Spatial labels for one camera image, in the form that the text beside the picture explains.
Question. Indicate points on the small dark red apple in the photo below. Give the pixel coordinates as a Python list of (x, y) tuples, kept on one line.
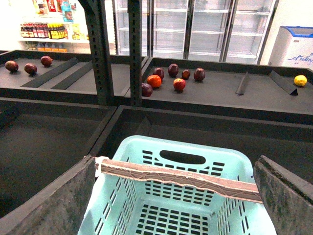
[(185, 74)]

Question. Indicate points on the black lower left produce tray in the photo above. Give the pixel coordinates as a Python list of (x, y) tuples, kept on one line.
[(39, 141)]

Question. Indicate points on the large dark red apple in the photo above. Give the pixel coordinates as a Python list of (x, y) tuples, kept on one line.
[(199, 74)]

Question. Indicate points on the glass door refrigerator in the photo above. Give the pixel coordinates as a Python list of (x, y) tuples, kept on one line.
[(233, 31)]

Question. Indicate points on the black divider strip right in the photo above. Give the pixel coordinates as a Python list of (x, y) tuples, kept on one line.
[(282, 83)]

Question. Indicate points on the orange red fruit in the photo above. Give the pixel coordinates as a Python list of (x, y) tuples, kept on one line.
[(154, 81)]

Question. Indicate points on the black divider strip left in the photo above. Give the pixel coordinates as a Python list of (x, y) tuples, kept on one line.
[(243, 84)]

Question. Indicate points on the dark red apple behind orange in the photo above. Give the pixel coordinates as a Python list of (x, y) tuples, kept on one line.
[(159, 72)]

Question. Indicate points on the yellow lemon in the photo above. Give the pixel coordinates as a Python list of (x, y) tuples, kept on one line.
[(300, 80)]

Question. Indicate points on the white chest freezer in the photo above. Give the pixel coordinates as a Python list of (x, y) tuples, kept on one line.
[(293, 47)]

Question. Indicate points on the black perforated metal post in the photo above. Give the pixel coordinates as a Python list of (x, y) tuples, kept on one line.
[(135, 18), (95, 16)]

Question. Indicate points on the dark red apple left tray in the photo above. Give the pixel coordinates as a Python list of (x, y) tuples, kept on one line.
[(30, 68)]

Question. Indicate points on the dark red apple front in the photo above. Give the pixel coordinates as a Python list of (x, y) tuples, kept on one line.
[(146, 89)]

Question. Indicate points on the white shelf with bottles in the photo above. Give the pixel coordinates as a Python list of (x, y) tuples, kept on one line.
[(52, 25)]

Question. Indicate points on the black divider strip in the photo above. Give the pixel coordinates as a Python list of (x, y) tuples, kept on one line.
[(243, 84), (282, 83)]

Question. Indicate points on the dark red apple left rear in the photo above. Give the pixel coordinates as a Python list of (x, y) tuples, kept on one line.
[(46, 61)]

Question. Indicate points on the black lower right produce tray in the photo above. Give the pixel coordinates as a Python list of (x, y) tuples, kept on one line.
[(288, 144)]

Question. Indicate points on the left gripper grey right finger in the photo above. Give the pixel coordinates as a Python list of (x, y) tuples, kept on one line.
[(288, 199)]

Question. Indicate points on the black divider tray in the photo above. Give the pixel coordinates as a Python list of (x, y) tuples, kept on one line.
[(72, 78), (41, 79)]

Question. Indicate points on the red yellow apple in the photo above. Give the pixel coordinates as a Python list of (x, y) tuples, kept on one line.
[(179, 84)]

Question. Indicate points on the black produce tray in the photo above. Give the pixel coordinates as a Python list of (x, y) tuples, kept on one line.
[(288, 144), (39, 141), (216, 94), (82, 91)]

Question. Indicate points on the light blue plastic basket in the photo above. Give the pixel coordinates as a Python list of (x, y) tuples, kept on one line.
[(121, 206)]

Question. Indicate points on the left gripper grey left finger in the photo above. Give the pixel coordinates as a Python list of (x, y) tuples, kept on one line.
[(59, 208)]

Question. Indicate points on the black upper right produce tray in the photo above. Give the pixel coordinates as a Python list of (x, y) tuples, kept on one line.
[(216, 94)]

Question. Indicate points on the black upper left produce tray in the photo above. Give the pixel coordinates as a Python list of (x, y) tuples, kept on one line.
[(82, 91)]

